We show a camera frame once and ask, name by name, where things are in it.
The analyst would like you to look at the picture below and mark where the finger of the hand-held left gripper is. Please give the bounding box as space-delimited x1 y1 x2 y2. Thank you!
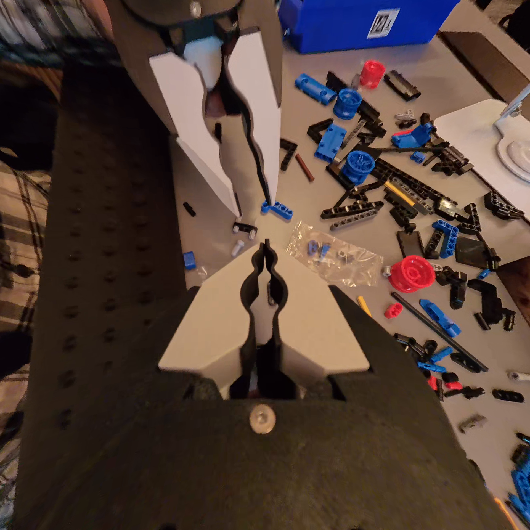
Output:
148 52 243 219
224 32 283 205

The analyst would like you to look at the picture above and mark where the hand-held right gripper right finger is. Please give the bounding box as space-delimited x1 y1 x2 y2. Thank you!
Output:
256 239 370 400

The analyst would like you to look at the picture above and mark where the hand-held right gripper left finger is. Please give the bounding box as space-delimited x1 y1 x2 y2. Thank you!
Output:
157 240 266 400

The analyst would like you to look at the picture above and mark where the blue L-shaped toy beam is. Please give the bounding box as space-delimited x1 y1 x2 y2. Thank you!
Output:
261 200 295 220

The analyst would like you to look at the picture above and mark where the person's left forearm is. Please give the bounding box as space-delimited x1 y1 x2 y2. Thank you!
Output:
0 0 114 67

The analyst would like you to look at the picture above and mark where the grey desk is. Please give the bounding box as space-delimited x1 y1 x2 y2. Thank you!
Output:
168 0 530 530

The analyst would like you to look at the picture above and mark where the blue round toy beam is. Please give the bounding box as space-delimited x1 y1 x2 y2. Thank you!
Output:
295 74 338 105

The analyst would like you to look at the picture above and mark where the black L-shaped toy beam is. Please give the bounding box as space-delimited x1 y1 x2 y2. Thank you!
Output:
280 139 298 171
307 119 334 143

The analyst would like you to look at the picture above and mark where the clear plastic parts bag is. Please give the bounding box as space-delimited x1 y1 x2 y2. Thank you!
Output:
286 221 384 287

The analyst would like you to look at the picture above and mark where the blue toy block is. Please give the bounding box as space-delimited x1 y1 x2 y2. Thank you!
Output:
313 124 348 162

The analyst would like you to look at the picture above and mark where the blue toy wheel hub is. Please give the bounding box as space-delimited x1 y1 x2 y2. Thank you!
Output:
333 88 363 120
341 150 376 186

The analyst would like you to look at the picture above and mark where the blue storage bin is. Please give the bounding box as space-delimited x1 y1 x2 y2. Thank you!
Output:
278 0 461 54

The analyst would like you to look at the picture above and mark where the red toy wheel hub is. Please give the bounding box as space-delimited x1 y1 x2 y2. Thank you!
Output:
389 255 436 293
359 60 386 89

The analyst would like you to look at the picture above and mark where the long black toy axle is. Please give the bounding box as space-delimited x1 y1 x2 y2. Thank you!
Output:
391 291 489 372

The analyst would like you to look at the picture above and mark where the blue flat toy beam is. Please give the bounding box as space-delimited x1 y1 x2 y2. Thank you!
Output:
419 298 461 337

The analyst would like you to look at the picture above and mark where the black curved toy panel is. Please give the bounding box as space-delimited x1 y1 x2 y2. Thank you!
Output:
383 70 422 101

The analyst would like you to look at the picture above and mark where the scatter of small toy connectors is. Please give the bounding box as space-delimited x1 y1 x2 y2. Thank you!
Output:
393 331 526 415

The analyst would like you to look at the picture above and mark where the blue toy seat piece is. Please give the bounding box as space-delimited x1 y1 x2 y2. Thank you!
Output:
391 123 433 149

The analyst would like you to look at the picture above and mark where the grey toy connector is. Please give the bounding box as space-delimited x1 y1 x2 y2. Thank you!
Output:
457 414 487 433

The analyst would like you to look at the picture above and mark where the person's plaid shirt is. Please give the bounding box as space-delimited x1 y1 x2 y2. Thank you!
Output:
0 157 52 530

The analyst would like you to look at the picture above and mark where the white book stand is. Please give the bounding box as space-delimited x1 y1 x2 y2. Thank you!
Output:
433 83 530 216

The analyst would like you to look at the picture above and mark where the blue and black toy subassembly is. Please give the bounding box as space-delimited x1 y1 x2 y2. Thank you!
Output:
508 431 530 524

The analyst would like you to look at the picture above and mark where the black toy frame piece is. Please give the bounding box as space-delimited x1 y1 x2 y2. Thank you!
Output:
484 190 524 220

